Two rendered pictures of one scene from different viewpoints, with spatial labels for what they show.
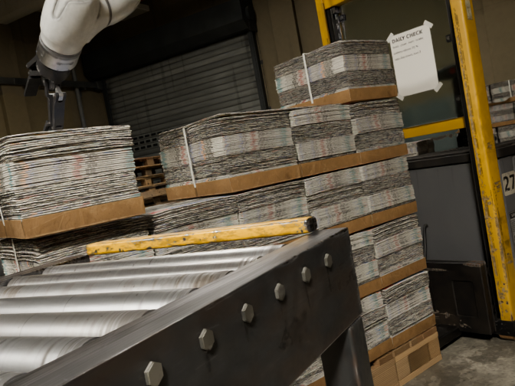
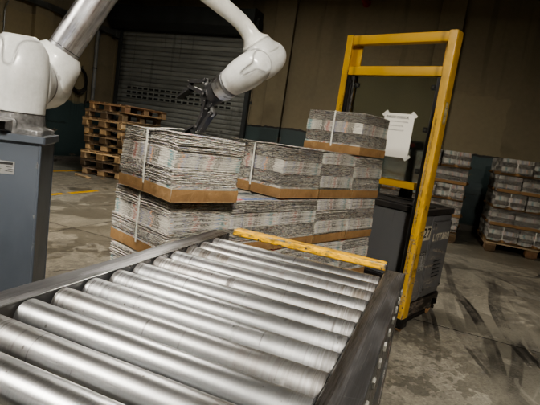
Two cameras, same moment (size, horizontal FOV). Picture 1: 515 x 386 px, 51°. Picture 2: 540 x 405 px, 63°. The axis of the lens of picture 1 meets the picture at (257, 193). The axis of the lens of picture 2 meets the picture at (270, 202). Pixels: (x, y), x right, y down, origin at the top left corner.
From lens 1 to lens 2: 54 cm
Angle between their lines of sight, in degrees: 11
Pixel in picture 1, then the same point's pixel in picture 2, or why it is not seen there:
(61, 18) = (246, 76)
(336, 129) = (345, 172)
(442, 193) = (382, 225)
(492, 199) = (416, 242)
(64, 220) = (194, 195)
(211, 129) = (278, 152)
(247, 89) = not seen: hidden behind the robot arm
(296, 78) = (325, 124)
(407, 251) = not seen: hidden behind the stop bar
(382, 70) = (381, 139)
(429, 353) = not seen: hidden behind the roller
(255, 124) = (304, 157)
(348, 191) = (338, 213)
